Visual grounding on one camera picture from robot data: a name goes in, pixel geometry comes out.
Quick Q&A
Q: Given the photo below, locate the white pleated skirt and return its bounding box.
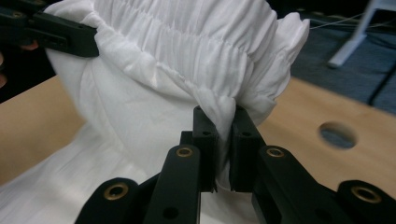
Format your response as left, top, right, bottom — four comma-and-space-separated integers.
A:
0, 0, 311, 224

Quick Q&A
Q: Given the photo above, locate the white floor cable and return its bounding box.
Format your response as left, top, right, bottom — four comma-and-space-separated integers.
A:
309, 11, 396, 31

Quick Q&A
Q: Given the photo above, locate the white desk frame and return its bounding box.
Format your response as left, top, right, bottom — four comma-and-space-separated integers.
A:
326, 0, 396, 69

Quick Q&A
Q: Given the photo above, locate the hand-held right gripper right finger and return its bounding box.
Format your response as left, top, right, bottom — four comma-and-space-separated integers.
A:
229, 105, 267, 193

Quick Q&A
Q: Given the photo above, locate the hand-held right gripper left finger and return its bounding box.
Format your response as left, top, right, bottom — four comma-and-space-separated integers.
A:
179, 105, 219, 193

